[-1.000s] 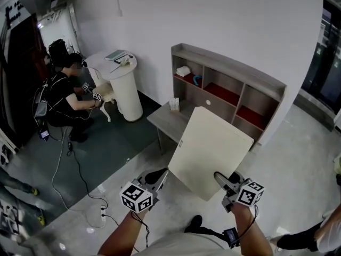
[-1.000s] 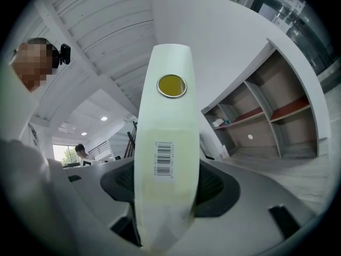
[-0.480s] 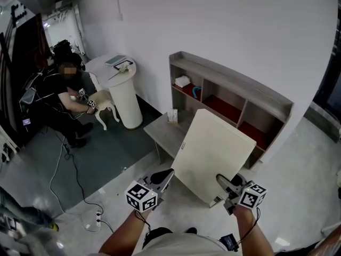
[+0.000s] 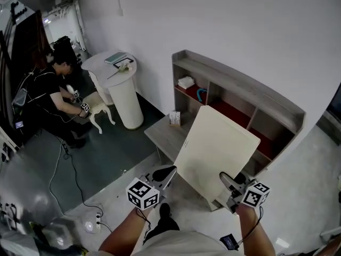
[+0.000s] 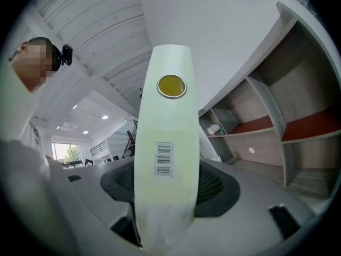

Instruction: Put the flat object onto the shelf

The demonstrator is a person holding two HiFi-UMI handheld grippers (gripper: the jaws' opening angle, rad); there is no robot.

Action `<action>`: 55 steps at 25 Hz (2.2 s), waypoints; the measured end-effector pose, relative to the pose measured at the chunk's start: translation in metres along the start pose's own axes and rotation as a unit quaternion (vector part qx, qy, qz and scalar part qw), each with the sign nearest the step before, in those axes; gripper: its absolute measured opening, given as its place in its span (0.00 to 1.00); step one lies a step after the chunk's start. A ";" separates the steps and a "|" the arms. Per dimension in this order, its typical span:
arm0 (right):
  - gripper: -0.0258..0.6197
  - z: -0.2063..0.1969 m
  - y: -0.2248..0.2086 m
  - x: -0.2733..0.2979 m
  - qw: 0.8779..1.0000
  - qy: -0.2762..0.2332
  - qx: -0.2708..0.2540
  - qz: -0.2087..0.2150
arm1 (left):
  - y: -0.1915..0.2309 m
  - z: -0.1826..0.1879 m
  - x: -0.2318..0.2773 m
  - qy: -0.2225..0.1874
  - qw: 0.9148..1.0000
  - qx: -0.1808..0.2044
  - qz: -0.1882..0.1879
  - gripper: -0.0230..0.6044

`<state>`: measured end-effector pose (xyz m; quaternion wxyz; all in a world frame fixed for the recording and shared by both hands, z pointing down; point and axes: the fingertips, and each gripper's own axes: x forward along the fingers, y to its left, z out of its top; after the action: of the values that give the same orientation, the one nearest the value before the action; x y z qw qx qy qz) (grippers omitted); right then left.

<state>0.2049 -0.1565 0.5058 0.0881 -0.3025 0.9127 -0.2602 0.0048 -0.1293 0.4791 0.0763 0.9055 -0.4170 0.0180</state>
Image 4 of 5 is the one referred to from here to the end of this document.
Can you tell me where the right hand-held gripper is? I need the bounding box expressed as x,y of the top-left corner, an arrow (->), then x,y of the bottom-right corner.
219,171 -> 271,214

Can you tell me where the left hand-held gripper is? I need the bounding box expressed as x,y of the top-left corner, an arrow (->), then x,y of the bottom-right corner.
125,165 -> 177,211

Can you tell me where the cream object board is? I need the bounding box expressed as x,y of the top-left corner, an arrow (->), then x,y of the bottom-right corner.
173,105 -> 261,204

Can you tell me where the grey wooden shelf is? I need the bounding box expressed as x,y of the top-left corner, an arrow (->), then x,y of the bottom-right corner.
171,49 -> 307,177

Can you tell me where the person's right forearm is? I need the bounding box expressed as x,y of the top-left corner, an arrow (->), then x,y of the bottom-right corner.
235,202 -> 277,256

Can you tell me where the person's left forearm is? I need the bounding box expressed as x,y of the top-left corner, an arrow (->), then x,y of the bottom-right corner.
98,206 -> 161,253

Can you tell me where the grey wooden desk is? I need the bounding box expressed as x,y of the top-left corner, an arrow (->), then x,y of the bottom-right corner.
143,113 -> 198,167

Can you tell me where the person's black leg and shoe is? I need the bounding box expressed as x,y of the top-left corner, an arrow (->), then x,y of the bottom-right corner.
143,202 -> 181,245

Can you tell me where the small card box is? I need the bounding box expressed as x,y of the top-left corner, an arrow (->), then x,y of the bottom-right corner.
168,110 -> 182,128

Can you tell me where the small black waist device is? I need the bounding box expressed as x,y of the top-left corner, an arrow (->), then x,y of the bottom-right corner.
219,233 -> 240,251

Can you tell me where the person's light shirt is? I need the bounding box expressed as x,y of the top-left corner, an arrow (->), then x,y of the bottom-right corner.
132,229 -> 242,256

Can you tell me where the white power strip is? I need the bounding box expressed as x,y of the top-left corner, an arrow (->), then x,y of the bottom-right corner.
95,211 -> 104,235

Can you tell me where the white carved stool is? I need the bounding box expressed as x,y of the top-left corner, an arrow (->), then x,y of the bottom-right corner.
84,93 -> 117,135

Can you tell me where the white folded cloth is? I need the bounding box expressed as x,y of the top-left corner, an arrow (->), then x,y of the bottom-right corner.
177,75 -> 196,90

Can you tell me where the white artificial flower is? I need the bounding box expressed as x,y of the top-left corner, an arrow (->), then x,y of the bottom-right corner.
107,63 -> 133,81

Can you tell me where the black framed tablet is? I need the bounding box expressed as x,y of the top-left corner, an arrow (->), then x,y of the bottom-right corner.
112,57 -> 134,70

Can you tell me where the green book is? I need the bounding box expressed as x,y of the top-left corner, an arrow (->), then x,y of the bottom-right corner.
104,51 -> 128,65

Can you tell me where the black chair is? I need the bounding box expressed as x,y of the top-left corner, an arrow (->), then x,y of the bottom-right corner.
52,35 -> 77,63

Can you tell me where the white clothes rack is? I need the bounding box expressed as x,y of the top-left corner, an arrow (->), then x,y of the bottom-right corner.
49,0 -> 88,53

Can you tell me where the dark wooden cabinet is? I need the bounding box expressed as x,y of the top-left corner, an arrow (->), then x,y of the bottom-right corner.
0,9 -> 53,149

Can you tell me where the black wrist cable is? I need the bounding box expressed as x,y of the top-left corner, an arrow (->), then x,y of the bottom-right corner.
236,205 -> 265,248

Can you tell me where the white round pedestal table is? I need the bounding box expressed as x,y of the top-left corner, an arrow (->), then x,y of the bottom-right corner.
80,51 -> 145,131

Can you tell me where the black floor cable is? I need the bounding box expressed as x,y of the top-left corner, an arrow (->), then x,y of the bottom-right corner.
54,134 -> 113,234

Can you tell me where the white floor cable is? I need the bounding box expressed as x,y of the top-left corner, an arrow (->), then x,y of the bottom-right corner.
48,140 -> 70,213

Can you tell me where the white chair frame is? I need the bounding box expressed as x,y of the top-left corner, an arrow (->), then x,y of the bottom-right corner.
0,126 -> 21,163

